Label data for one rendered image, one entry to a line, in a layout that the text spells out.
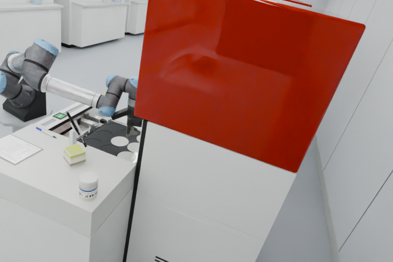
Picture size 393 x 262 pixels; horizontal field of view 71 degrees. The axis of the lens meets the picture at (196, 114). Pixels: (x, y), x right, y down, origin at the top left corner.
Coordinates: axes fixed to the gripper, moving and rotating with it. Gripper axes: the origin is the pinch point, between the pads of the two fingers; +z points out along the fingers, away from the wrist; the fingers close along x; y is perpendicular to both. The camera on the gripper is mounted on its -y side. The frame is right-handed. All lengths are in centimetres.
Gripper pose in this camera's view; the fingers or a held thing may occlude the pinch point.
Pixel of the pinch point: (127, 135)
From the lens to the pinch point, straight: 160.2
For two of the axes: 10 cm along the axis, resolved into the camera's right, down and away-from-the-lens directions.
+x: -2.0, -4.8, 8.6
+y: 9.6, 0.9, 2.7
